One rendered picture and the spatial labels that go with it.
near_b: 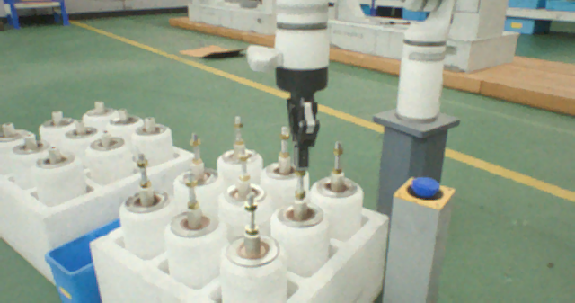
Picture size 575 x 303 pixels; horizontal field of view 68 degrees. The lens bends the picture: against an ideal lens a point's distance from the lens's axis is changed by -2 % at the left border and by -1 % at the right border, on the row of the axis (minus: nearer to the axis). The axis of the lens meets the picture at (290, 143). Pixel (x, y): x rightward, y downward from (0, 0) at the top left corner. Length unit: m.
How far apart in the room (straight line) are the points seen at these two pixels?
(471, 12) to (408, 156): 1.78
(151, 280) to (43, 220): 0.32
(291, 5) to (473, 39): 2.18
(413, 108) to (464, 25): 1.76
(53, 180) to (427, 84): 0.81
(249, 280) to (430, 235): 0.26
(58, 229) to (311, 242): 0.53
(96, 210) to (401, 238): 0.64
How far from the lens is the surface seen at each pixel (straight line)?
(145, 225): 0.75
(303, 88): 0.59
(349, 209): 0.77
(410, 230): 0.67
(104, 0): 7.12
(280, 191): 0.82
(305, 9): 0.57
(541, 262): 1.17
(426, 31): 0.98
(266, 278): 0.60
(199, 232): 0.68
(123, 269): 0.78
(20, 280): 1.13
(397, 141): 1.02
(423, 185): 0.66
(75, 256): 1.00
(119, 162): 1.04
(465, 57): 2.67
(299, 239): 0.68
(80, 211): 0.99
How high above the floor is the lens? 0.62
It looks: 22 degrees down
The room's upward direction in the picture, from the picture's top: straight up
